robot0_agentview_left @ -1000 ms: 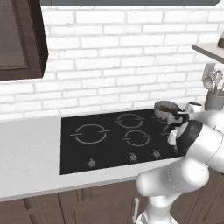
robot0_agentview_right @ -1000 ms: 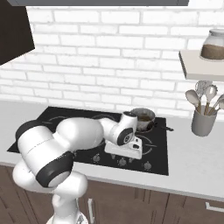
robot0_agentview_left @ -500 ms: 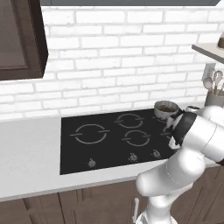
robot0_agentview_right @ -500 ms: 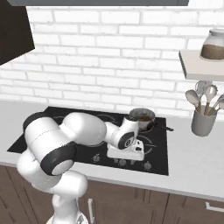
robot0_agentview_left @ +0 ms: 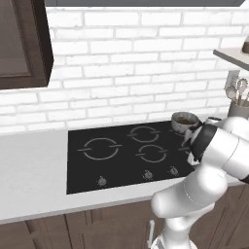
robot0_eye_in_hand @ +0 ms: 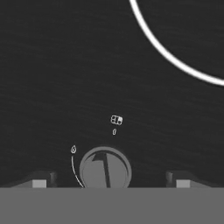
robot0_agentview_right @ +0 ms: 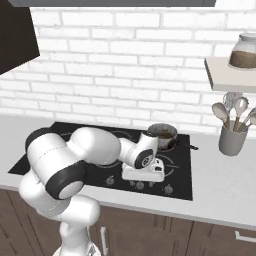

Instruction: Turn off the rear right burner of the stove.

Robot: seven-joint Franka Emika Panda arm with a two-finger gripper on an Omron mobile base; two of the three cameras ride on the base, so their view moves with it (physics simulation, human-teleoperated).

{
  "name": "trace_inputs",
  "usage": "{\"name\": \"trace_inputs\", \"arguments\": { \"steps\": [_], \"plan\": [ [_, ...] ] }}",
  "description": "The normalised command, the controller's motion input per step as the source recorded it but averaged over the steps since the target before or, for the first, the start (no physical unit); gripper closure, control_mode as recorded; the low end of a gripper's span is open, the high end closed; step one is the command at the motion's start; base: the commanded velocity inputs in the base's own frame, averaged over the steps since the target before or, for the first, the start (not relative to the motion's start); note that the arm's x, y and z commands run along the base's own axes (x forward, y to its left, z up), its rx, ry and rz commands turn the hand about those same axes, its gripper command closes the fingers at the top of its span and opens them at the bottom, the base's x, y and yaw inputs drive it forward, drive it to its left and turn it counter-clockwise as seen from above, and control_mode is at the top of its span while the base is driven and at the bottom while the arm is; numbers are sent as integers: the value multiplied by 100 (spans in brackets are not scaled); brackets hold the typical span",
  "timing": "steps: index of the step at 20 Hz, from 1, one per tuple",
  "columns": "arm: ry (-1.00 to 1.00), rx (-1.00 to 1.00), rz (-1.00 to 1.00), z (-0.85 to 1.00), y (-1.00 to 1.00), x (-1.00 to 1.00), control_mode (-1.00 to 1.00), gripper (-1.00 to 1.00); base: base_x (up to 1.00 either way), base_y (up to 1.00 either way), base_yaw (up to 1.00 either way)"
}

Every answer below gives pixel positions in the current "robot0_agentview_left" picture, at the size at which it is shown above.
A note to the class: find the grey pot with brown contents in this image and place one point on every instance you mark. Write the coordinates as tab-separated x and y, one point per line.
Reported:
184	122

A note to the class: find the grey spoon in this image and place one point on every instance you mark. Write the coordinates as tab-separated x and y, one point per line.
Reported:
231	92

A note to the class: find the grey extractor hood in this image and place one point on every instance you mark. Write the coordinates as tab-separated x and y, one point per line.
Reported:
142	2

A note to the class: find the black glass hob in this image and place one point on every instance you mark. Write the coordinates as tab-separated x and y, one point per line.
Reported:
123	162

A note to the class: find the grey utensil pot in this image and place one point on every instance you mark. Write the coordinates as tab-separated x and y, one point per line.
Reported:
238	111

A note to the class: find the dark wood base cupboard door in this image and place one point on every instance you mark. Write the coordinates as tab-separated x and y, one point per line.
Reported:
227	217
110	227
32	235

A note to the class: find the grey hob knob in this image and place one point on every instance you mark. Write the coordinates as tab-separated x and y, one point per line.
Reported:
173	170
148	175
102	181

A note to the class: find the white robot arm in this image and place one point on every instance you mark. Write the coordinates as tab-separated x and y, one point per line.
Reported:
201	191

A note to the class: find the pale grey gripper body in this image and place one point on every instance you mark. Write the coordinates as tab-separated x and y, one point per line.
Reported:
187	138

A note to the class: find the pale wall shelf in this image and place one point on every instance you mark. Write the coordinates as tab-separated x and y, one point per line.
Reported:
233	56

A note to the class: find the brown jar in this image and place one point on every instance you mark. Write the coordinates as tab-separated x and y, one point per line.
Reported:
246	45

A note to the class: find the dark wood wall cupboard door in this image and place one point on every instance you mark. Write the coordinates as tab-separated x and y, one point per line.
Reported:
19	42

